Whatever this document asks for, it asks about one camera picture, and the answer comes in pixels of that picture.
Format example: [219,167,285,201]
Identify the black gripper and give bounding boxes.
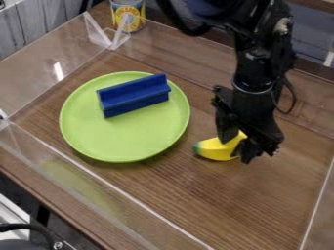
[211,85,285,164]

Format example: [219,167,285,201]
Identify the yellow toy banana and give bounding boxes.
[194,132,248,161]

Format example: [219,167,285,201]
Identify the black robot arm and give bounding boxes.
[157,0,296,163]

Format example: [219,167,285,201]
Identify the green round plate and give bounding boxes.
[59,71,191,163]

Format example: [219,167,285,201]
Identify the blue plastic block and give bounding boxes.
[97,73,171,118]

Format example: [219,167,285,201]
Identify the yellow printed can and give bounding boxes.
[110,0,146,33]

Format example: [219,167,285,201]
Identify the clear acrylic tray wall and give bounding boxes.
[0,120,214,250]

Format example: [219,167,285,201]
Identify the clear acrylic corner bracket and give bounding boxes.
[83,12,131,51]

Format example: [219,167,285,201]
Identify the black cable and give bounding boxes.
[0,222,57,250]

